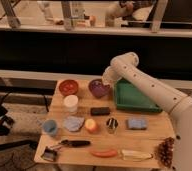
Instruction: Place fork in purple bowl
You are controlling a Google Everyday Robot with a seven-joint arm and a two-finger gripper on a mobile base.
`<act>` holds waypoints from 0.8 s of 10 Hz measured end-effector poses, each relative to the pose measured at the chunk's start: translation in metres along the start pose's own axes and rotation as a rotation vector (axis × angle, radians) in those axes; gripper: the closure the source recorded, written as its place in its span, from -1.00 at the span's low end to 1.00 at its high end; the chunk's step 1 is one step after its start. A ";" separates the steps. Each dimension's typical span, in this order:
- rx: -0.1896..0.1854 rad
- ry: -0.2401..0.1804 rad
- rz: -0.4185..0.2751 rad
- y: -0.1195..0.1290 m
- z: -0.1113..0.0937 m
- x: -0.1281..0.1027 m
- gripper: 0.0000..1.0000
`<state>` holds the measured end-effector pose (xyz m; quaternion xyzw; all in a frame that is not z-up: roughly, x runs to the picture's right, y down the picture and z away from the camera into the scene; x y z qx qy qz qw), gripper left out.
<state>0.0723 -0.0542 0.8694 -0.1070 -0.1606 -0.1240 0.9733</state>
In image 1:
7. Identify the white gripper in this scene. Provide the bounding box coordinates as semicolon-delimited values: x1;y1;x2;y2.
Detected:
102;66;114;86

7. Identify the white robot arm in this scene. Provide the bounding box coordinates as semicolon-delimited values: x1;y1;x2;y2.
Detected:
102;52;192;171

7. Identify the purple bowl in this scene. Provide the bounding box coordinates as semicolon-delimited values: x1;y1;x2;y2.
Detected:
88;79;110;98

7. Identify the red bowl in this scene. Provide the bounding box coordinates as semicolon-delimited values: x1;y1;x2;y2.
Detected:
59;80;79;96

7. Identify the green tray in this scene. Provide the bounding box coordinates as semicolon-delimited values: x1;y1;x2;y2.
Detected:
114;79;162;113

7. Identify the black rectangular block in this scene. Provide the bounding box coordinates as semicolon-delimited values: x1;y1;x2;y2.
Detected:
90;107;110;116

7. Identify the white cup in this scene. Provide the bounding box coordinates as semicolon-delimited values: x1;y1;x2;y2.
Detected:
63;95;79;113

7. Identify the red yellow apple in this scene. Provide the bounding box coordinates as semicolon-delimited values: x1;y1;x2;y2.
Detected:
84;119;98;133

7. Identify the blue sponge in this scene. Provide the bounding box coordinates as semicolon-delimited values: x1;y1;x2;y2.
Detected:
127;118;147;130

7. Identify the blue grey cloth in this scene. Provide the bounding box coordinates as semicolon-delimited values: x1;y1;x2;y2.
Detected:
63;116;85;132

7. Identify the blue cup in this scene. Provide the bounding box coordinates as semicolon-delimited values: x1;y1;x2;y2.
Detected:
42;120;58;136

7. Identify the brown grape bunch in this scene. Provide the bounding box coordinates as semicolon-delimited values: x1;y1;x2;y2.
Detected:
156;137;174;168

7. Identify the black chair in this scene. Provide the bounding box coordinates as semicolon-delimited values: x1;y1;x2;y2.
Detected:
0;93;40;160

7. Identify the black handled peeler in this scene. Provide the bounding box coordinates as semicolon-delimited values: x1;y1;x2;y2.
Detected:
41;139;91;162

